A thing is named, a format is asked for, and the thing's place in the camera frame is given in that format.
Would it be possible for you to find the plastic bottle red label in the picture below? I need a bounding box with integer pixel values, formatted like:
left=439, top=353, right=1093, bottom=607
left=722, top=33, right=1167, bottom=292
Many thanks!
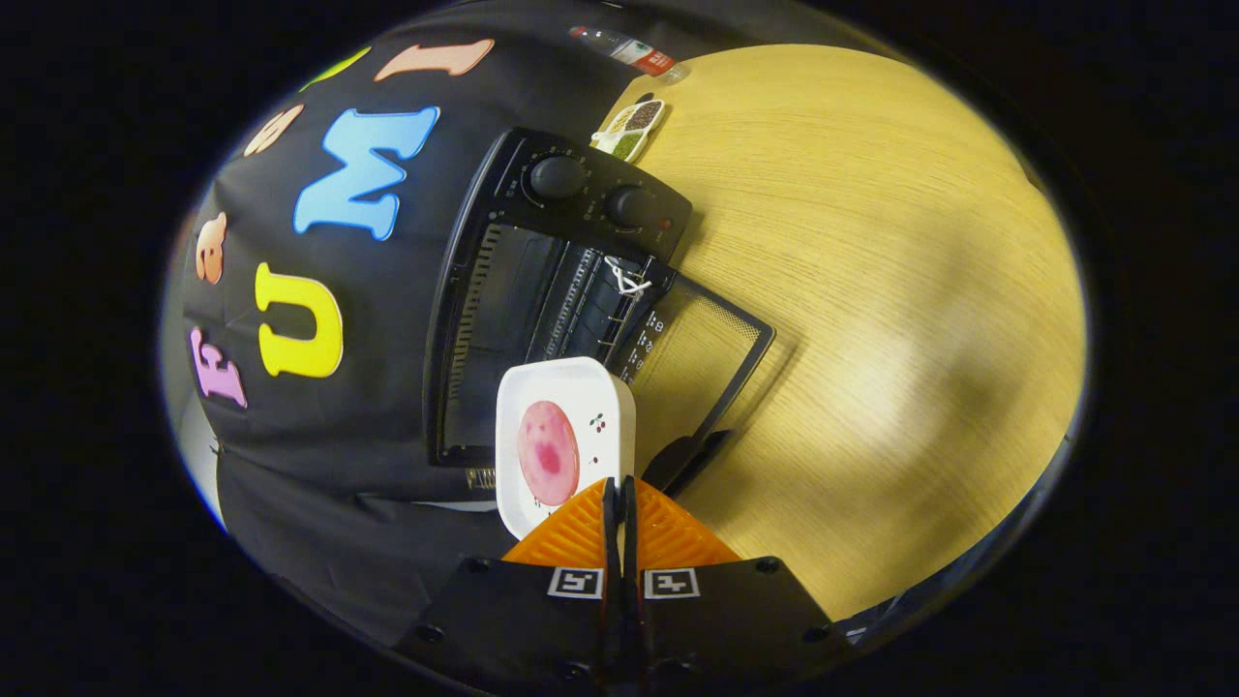
left=567, top=24, right=691, bottom=86

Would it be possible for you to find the black toaster oven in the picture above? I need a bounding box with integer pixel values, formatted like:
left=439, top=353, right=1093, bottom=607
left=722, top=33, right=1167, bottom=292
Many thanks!
left=422, top=125, right=778, bottom=496

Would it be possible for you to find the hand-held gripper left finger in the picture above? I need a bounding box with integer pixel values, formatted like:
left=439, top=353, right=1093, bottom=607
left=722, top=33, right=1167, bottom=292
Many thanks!
left=391, top=475, right=623, bottom=694

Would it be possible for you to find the black backdrop cloth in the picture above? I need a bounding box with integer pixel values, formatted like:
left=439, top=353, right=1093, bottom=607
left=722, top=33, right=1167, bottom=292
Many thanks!
left=160, top=0, right=700, bottom=642

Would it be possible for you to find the white square food tray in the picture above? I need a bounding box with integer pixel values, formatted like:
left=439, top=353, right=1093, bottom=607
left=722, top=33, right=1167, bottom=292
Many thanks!
left=495, top=356, right=638, bottom=541

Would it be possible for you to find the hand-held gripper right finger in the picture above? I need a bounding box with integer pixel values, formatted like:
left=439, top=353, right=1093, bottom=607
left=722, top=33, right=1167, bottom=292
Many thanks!
left=620, top=473, right=855, bottom=692

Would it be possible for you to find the pink ham slice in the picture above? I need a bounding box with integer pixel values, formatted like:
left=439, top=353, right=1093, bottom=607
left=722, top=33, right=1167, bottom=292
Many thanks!
left=516, top=399, right=583, bottom=508

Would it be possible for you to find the white divided bean dish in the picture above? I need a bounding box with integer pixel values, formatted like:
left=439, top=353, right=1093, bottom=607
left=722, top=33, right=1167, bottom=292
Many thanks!
left=589, top=91, right=668, bottom=165

